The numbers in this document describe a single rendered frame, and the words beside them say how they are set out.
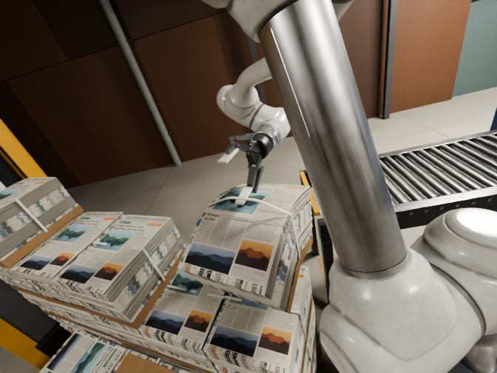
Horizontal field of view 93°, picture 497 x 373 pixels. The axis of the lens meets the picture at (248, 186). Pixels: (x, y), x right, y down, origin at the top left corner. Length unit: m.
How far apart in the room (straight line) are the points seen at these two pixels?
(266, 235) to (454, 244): 0.38
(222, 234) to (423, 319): 0.48
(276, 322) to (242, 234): 0.35
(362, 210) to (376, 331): 0.17
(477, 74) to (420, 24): 1.36
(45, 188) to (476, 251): 1.52
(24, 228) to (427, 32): 4.85
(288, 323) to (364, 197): 0.62
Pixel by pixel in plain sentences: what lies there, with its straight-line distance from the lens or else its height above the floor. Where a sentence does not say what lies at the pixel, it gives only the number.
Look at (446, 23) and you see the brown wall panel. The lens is 4.86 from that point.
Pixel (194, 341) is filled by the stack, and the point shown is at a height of 0.83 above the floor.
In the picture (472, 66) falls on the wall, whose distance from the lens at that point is 5.39.
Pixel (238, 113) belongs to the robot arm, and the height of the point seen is 1.41.
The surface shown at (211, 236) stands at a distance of 0.72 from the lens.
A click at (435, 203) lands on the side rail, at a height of 0.80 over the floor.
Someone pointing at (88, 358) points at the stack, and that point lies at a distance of 1.51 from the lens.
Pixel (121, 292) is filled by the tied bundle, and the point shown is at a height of 1.00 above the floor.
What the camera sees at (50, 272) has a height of 1.07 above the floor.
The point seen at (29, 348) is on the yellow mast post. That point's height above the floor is 0.36.
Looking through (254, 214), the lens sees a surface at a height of 1.19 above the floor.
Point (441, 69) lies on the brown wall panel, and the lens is 4.99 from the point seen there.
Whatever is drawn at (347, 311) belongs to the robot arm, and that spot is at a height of 1.24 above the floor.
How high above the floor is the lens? 1.62
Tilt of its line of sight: 31 degrees down
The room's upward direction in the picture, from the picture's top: 16 degrees counter-clockwise
